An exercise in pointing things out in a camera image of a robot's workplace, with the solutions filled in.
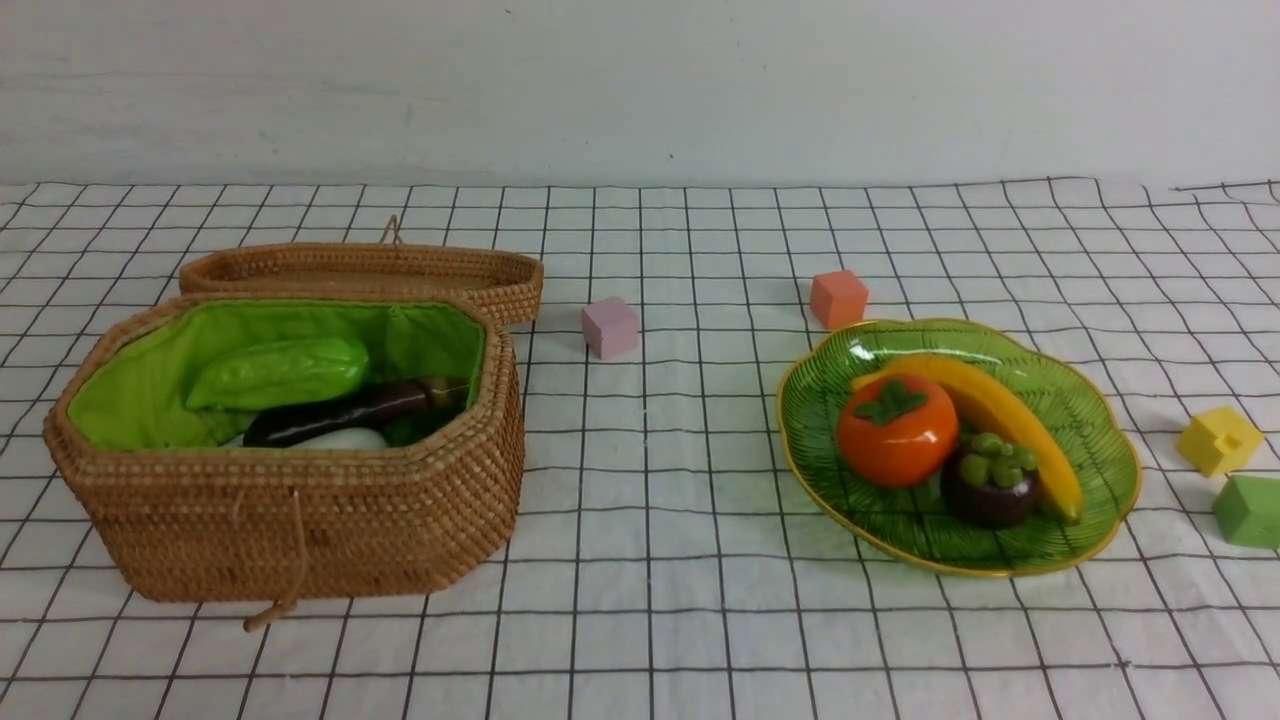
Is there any yellow banana toy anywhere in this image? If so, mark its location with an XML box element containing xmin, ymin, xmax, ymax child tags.
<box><xmin>850</xmin><ymin>352</ymin><xmax>1085</xmax><ymax>525</ymax></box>

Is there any woven rattan basket lid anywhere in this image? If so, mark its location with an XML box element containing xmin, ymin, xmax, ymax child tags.
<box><xmin>178</xmin><ymin>217</ymin><xmax>544</xmax><ymax>325</ymax></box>

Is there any green foam block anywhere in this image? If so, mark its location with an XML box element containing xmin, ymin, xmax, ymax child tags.
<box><xmin>1212</xmin><ymin>473</ymin><xmax>1279</xmax><ymax>550</ymax></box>

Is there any pink foam cube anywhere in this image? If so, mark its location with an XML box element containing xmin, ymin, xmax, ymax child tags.
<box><xmin>581</xmin><ymin>296</ymin><xmax>641</xmax><ymax>360</ymax></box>

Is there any woven rattan basket green lining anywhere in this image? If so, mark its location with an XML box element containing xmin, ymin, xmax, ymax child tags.
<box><xmin>42</xmin><ymin>292</ymin><xmax>527</xmax><ymax>633</ymax></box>

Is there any purple eggplant toy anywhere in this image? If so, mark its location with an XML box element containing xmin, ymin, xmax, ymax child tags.
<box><xmin>241</xmin><ymin>375</ymin><xmax>471</xmax><ymax>448</ymax></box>

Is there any white radish toy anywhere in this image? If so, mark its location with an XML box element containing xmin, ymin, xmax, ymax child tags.
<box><xmin>225</xmin><ymin>405</ymin><xmax>471</xmax><ymax>451</ymax></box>

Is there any orange persimmon toy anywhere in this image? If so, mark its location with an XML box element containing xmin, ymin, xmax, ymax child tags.
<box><xmin>835</xmin><ymin>373</ymin><xmax>960</xmax><ymax>489</ymax></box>

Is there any green leaf glass plate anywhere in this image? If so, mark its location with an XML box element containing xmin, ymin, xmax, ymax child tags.
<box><xmin>774</xmin><ymin>318</ymin><xmax>1142</xmax><ymax>577</ymax></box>

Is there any green bitter gourd toy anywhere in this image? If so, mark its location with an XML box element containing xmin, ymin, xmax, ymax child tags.
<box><xmin>186</xmin><ymin>337</ymin><xmax>371</xmax><ymax>413</ymax></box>

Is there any yellow foam block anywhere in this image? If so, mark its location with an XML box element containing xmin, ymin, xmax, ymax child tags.
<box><xmin>1175</xmin><ymin>406</ymin><xmax>1265</xmax><ymax>478</ymax></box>

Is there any dark purple mangosteen toy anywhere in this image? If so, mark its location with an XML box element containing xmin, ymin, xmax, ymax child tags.
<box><xmin>940</xmin><ymin>432</ymin><xmax>1041</xmax><ymax>530</ymax></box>

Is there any orange foam cube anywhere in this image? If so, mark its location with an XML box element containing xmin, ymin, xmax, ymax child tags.
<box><xmin>809</xmin><ymin>269</ymin><xmax>870</xmax><ymax>331</ymax></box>

